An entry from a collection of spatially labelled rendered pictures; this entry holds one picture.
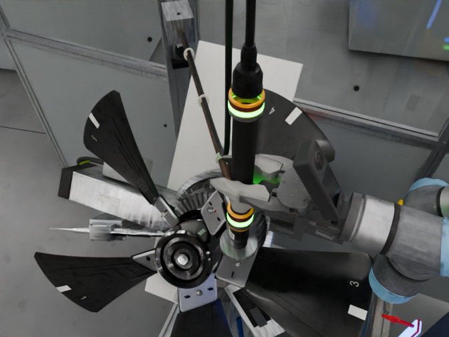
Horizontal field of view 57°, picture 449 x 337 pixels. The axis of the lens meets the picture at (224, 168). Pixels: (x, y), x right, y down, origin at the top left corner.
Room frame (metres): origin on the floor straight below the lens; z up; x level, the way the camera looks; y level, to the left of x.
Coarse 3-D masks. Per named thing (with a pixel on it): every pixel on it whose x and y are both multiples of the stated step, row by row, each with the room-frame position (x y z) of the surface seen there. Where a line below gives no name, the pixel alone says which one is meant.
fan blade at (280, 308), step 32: (256, 256) 0.39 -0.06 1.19; (288, 256) 0.39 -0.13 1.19; (320, 256) 0.39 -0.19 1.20; (352, 256) 0.38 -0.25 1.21; (256, 288) 0.33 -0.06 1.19; (288, 288) 0.32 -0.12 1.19; (320, 288) 0.32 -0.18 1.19; (288, 320) 0.27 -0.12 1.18; (320, 320) 0.27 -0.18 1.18; (352, 320) 0.27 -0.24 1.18
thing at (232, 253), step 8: (224, 200) 0.42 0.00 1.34; (224, 208) 0.41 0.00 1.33; (224, 216) 0.40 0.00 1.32; (224, 232) 0.40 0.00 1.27; (224, 240) 0.38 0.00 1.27; (248, 240) 0.38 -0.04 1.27; (256, 240) 0.38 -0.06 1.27; (224, 248) 0.37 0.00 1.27; (232, 248) 0.37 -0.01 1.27; (248, 248) 0.37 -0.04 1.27; (256, 248) 0.37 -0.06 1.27; (232, 256) 0.35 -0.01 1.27; (240, 256) 0.35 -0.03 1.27; (248, 256) 0.35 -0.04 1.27
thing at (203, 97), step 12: (228, 0) 0.46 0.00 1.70; (252, 0) 0.38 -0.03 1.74; (228, 12) 0.46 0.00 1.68; (252, 12) 0.38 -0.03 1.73; (228, 24) 0.46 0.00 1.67; (252, 24) 0.38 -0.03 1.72; (228, 36) 0.46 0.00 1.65; (252, 36) 0.38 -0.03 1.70; (228, 48) 0.46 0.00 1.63; (192, 60) 0.80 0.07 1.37; (228, 60) 0.46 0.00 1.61; (228, 72) 0.46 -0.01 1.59; (228, 84) 0.46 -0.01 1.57; (204, 96) 0.67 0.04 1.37; (228, 96) 0.46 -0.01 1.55; (204, 108) 0.64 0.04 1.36; (228, 108) 0.46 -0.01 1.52; (228, 120) 0.46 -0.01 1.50; (216, 132) 0.57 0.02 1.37; (228, 132) 0.46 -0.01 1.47; (216, 144) 0.53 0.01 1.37; (228, 144) 0.47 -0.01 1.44; (216, 156) 0.51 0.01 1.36
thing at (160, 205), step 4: (160, 200) 0.47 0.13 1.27; (156, 204) 0.50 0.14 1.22; (160, 204) 0.48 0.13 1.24; (164, 204) 0.47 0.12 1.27; (156, 208) 0.50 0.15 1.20; (160, 208) 0.49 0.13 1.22; (164, 208) 0.47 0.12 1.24; (168, 208) 0.46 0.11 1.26; (160, 212) 0.49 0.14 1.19; (168, 212) 0.46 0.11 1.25; (172, 212) 0.45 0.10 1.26; (168, 216) 0.47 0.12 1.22; (172, 216) 0.45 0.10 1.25; (168, 220) 0.47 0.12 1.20; (172, 220) 0.46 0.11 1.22; (176, 220) 0.44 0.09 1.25; (168, 224) 0.48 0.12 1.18; (172, 224) 0.46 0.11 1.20
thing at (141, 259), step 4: (148, 252) 0.41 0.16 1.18; (152, 252) 0.40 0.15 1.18; (136, 256) 0.40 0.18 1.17; (140, 256) 0.40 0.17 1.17; (144, 256) 0.40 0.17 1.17; (148, 256) 0.40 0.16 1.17; (152, 256) 0.41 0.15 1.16; (136, 260) 0.40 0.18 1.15; (140, 260) 0.40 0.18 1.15; (144, 260) 0.40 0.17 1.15; (152, 260) 0.41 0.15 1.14; (144, 264) 0.41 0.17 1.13; (148, 264) 0.41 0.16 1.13; (152, 264) 0.41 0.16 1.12; (152, 268) 0.41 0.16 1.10; (156, 268) 0.41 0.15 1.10
